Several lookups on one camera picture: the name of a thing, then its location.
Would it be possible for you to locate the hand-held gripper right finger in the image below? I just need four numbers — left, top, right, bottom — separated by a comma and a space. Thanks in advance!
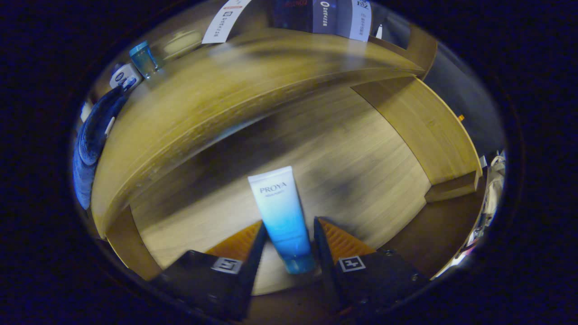
313, 217, 429, 316

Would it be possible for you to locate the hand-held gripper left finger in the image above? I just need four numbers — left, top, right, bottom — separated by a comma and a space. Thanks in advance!
149, 220, 268, 322

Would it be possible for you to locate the blue and white cosmetic tube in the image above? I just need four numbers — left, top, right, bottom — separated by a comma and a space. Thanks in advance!
247, 166, 317, 275

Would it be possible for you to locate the wooden drawer with black knob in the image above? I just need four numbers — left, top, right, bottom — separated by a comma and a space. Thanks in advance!
106, 77, 483, 296

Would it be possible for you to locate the wooden countertop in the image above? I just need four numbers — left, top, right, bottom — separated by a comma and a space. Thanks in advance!
90, 27, 426, 240

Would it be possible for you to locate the blue rolled towel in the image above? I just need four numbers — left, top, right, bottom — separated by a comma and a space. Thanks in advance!
72, 85, 129, 210

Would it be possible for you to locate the white bottle with blue cap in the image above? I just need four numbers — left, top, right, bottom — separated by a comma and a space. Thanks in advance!
109, 62, 143, 91

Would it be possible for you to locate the clear blue bottle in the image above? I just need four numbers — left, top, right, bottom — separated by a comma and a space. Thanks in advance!
129, 41, 164, 79

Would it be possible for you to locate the light purple book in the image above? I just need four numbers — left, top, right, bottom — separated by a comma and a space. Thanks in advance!
336, 0, 373, 42

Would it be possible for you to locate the white book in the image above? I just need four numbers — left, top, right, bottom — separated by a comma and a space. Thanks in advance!
201, 0, 253, 44

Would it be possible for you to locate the dark blue book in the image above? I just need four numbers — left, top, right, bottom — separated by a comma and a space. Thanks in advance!
271, 0, 338, 34

